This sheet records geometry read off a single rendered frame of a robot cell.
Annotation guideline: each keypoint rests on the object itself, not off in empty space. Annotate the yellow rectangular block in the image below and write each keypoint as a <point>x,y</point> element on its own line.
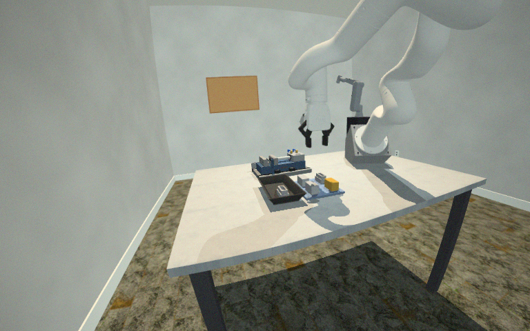
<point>331,184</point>

